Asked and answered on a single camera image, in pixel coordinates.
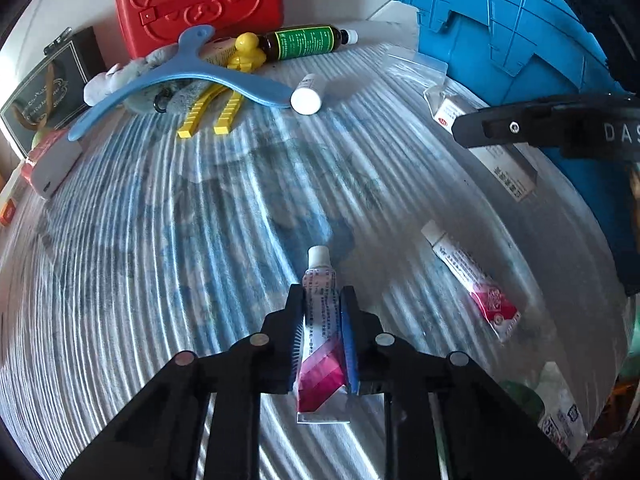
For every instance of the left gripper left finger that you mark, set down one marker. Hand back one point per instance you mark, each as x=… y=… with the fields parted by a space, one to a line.
x=200 y=409

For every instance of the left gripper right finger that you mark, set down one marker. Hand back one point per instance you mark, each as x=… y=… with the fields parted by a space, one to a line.
x=444 y=416

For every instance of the pink white ointment tube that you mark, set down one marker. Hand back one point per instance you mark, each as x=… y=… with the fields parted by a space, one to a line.
x=321 y=381

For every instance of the white green-cap bottle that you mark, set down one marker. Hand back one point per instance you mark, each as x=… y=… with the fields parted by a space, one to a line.
x=553 y=407

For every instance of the blue plastic crate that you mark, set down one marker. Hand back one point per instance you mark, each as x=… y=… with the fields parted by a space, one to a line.
x=508 y=51

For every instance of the clear plastic bag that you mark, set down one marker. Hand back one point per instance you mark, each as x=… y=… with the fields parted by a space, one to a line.
x=415 y=66

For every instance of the red white medicine box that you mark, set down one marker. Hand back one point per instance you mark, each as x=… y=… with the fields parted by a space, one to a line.
x=11 y=196

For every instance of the pink tissue pack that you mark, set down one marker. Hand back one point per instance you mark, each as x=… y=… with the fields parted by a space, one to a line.
x=48 y=164

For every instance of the white pill bottle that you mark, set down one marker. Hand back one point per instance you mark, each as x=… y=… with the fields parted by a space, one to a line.
x=307 y=98

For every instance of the green ball toy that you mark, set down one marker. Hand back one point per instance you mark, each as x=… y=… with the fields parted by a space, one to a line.
x=39 y=136

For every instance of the dark green-label bottle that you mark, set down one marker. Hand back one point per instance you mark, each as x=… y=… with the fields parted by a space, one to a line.
x=297 y=42

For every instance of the grey plush toy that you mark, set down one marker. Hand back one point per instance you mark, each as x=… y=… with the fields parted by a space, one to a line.
x=175 y=97

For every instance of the white plush bunny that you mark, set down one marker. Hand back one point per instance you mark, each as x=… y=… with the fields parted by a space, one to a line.
x=106 y=83

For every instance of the dark gift bag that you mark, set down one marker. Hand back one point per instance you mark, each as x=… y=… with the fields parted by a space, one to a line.
x=52 y=94

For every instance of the yellow toy figure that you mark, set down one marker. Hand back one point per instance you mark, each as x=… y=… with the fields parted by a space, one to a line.
x=245 y=59

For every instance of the blue plastic hanger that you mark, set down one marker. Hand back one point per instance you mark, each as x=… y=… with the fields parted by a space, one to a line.
x=186 y=64

